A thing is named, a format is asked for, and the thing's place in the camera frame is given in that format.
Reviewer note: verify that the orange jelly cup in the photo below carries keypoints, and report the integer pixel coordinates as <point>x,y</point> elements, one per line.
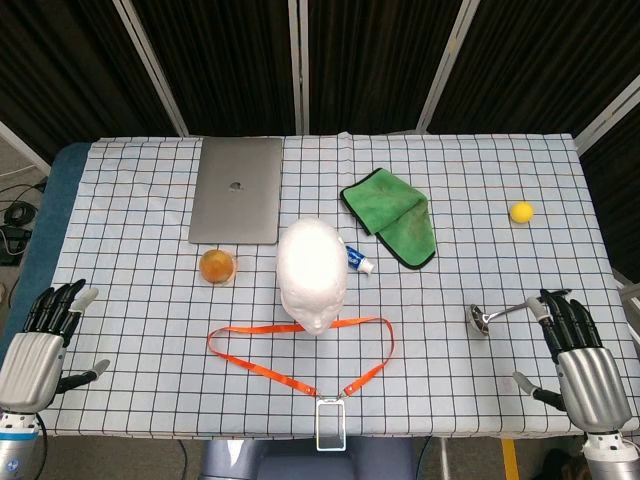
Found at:
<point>217,266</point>

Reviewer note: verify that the white checkered tablecloth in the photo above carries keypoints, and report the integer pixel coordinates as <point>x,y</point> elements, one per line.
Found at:
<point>150,300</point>

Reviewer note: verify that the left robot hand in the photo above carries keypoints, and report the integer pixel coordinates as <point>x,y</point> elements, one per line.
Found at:
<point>32,365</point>

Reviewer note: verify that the yellow foam ball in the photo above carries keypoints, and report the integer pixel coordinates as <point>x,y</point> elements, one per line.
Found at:
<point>521,212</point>

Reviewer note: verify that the grey closed laptop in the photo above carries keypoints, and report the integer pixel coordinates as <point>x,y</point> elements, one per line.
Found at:
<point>235,210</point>

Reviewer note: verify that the yellow floor tape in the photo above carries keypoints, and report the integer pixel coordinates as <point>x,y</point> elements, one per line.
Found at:
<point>509,460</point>

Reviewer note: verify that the green microfiber cloth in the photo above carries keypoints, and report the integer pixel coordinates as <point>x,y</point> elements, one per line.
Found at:
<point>395,210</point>

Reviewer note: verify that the blue white toothpaste tube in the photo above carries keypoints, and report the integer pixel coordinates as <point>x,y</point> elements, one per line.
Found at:
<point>357,260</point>

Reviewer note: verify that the white foam mannequin head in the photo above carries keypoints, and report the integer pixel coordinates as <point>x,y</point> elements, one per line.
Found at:
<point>312,265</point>

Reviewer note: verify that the white table leg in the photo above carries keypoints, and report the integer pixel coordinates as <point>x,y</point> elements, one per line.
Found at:
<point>444,460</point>

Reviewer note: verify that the metal ladle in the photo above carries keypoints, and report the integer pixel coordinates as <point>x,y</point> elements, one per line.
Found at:
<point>479,320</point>

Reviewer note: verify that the teal padded table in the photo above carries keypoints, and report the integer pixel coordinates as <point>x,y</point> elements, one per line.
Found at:
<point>55,200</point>

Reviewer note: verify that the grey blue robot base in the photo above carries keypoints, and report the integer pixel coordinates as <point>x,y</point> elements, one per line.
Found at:
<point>300,462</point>

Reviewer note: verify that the black power adapter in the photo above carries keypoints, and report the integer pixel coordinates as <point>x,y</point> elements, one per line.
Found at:
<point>12,245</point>

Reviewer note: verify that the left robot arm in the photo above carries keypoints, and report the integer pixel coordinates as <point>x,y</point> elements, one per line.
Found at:
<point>15,450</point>

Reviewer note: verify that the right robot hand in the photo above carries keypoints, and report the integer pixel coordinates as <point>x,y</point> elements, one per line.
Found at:
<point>592,385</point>

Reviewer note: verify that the black partition screen panel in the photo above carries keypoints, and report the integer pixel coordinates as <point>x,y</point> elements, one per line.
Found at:
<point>540,60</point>
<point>617,190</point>
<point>60,65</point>
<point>375,60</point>
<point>225,60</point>

